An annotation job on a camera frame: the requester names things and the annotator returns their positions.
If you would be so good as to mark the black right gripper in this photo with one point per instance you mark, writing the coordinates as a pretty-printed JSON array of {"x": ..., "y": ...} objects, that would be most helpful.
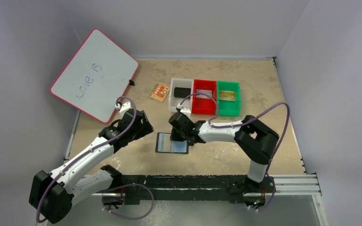
[{"x": 177, "y": 135}]

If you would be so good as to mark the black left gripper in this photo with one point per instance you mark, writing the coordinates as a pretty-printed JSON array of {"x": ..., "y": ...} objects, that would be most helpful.
[{"x": 145, "y": 128}]

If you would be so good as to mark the black leather card holder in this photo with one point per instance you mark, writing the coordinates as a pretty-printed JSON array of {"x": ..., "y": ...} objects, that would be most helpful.
[{"x": 177, "y": 146}]

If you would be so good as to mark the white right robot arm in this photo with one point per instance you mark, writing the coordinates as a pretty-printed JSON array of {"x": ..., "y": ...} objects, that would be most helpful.
[{"x": 256, "y": 139}]

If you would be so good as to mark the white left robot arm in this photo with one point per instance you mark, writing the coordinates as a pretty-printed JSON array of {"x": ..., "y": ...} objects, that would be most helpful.
[{"x": 54, "y": 193}]

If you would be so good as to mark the orange card pack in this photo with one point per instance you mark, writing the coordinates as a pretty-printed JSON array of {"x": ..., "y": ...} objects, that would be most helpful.
[{"x": 159, "y": 92}]

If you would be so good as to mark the clear card in red bin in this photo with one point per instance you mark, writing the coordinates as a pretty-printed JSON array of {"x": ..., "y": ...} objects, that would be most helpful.
[{"x": 204, "y": 94}]

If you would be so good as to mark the gold card in green bin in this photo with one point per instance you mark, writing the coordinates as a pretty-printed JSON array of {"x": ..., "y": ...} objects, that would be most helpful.
[{"x": 226, "y": 95}]

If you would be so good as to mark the red plastic bin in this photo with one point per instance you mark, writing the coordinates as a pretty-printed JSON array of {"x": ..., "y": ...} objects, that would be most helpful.
[{"x": 200, "y": 103}]

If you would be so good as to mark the black object in white bin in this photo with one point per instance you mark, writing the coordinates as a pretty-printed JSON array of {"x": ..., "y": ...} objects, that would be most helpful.
[{"x": 181, "y": 92}]

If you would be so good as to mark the green plastic bin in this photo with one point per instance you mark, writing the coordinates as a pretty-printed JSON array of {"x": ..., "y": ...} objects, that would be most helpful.
[{"x": 228, "y": 108}]

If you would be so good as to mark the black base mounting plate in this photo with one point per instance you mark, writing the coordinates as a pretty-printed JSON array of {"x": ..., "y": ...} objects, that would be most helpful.
[{"x": 234, "y": 189}]

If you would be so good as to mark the pink framed whiteboard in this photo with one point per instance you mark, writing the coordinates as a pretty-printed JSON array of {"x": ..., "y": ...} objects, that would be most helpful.
[{"x": 97, "y": 74}]

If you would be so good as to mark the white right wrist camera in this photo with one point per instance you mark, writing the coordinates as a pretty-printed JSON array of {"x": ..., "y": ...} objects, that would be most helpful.
[{"x": 186, "y": 111}]

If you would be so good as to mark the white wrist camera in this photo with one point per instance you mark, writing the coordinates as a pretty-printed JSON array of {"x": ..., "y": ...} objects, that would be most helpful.
[
  {"x": 123, "y": 107},
  {"x": 186, "y": 111}
]

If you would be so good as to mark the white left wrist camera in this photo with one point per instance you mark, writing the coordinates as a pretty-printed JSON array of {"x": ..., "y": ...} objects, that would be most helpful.
[{"x": 123, "y": 107}]

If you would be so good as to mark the aluminium rail frame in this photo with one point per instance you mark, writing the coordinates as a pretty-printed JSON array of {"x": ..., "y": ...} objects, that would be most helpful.
[{"x": 284, "y": 184}]

